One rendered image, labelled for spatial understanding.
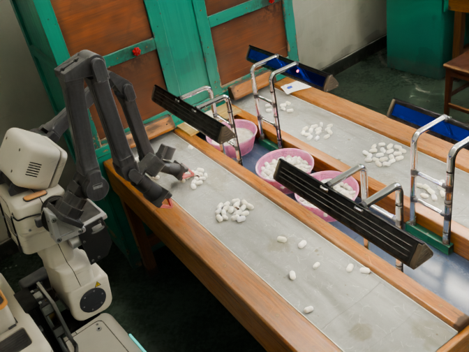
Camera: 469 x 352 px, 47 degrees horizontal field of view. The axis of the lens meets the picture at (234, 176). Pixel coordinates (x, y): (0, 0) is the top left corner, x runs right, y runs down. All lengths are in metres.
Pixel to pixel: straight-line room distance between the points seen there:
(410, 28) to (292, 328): 3.48
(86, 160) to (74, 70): 0.28
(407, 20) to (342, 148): 2.41
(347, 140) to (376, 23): 2.85
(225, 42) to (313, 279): 1.53
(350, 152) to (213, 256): 0.87
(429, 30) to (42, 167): 3.58
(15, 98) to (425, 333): 2.60
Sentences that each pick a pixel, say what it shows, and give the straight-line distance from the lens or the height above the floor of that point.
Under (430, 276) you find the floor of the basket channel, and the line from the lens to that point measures 2.06.
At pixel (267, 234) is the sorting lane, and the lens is 2.15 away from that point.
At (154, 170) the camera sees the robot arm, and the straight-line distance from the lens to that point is 1.85.
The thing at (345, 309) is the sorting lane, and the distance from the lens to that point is 1.86.
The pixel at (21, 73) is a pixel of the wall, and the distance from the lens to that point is 3.46.
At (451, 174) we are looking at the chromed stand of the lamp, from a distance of 1.93.
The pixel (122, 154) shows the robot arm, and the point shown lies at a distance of 1.76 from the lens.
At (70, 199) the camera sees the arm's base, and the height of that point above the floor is 1.23.
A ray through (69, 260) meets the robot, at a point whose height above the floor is 0.91.
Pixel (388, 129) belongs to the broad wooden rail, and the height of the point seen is 0.76.
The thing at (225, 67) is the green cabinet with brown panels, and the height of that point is 0.97.
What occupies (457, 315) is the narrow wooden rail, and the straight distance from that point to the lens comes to 1.83.
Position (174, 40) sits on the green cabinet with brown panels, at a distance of 2.86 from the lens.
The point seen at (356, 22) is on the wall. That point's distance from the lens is 5.16.
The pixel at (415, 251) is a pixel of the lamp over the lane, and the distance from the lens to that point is 1.53.
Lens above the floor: 2.13
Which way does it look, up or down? 34 degrees down
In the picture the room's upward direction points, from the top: 12 degrees counter-clockwise
